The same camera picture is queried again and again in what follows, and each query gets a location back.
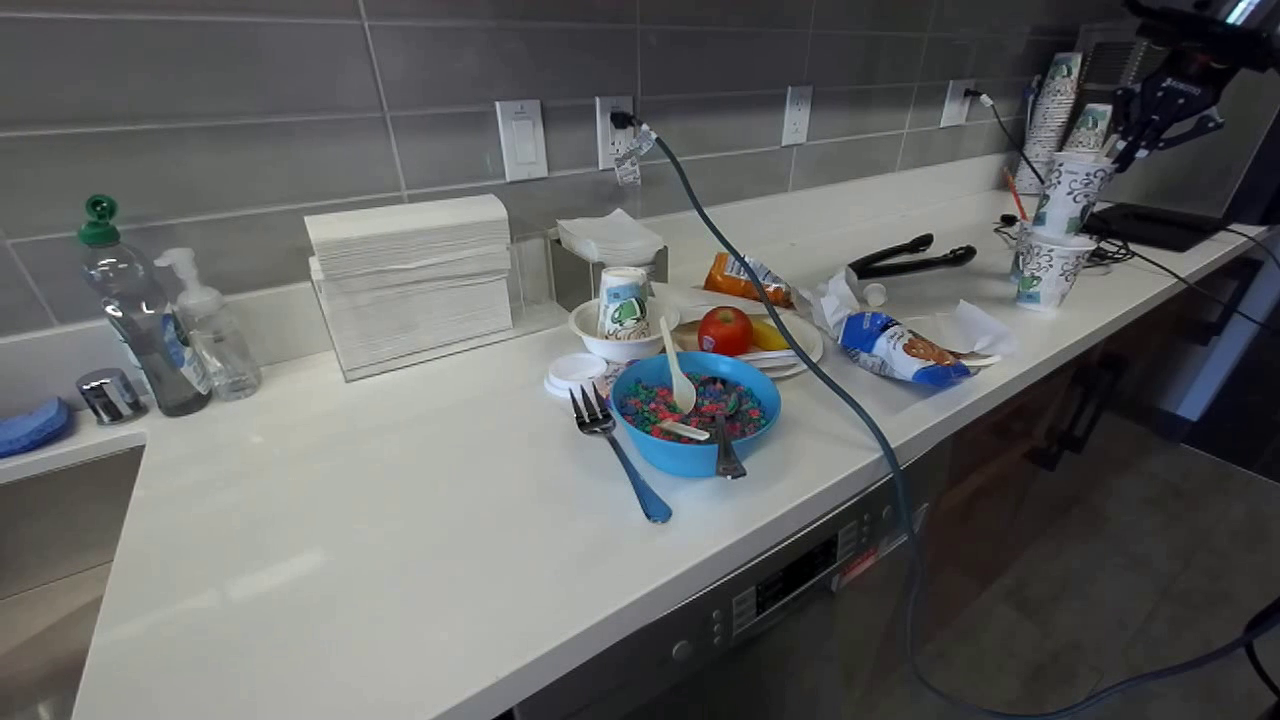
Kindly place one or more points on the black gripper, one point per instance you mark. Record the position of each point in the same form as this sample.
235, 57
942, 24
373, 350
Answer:
1185, 67

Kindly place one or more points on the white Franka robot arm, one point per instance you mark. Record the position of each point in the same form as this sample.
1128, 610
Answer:
1255, 11

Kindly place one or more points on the small yogurt cup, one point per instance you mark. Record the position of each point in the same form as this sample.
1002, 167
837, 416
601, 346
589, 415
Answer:
622, 299

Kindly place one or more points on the black laptop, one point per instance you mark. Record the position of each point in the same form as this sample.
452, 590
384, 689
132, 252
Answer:
1154, 227

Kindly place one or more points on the orange plastic strip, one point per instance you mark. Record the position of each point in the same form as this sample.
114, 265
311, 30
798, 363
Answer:
1019, 202

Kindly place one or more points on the white crumpled napkin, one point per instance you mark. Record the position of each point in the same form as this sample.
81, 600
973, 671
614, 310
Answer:
981, 327

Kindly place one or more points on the black tongs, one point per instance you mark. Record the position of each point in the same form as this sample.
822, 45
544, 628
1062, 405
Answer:
915, 256

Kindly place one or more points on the blue snack bag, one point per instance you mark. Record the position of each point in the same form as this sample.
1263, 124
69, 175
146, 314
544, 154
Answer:
900, 350

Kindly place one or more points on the yellow fruit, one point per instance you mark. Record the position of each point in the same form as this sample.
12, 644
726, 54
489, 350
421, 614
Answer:
770, 334

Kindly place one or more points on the orange snack bag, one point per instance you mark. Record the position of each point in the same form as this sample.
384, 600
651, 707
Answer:
743, 279

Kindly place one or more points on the white plastic spoon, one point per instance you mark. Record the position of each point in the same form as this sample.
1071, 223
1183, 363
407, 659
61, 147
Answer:
678, 374

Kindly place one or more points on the blue bowl of cereal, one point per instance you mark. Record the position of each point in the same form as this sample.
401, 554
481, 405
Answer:
699, 444

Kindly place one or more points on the metal napkin holder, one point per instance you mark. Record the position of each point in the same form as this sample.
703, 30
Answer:
605, 252

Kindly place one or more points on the small white bowl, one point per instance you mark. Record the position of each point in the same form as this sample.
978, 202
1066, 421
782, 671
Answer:
605, 340

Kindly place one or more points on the steel dishwasher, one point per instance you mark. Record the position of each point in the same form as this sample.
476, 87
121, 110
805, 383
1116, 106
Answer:
760, 600

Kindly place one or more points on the white round lid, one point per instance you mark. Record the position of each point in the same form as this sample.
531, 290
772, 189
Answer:
569, 378

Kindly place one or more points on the white paper towel stack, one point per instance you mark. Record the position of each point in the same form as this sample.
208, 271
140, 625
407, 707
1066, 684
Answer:
407, 280

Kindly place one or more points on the clear soap dispenser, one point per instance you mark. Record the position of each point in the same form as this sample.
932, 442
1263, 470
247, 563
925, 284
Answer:
227, 340

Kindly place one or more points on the green capped clear bottle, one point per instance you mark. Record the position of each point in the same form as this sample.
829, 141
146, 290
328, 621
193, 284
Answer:
140, 314

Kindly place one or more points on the small metal object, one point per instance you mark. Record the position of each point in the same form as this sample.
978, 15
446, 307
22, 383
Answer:
110, 395

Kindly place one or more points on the white wall outlet plate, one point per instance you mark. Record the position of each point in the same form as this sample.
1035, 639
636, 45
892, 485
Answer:
605, 114
954, 106
798, 114

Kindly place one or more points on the white wall plug adapter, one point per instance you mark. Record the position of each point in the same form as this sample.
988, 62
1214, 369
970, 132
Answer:
630, 147

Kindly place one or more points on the white wall switch plate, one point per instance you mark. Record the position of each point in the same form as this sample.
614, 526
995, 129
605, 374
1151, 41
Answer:
520, 136

